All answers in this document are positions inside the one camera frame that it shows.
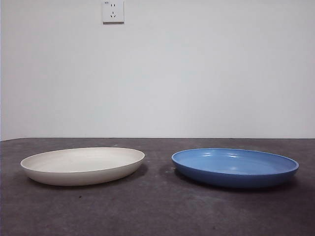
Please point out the white round plate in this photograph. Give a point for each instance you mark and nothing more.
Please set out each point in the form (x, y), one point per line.
(81, 172)

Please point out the blue round plate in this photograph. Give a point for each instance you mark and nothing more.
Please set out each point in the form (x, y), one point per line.
(233, 177)

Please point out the white wall socket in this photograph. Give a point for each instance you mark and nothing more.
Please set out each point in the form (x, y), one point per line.
(113, 14)

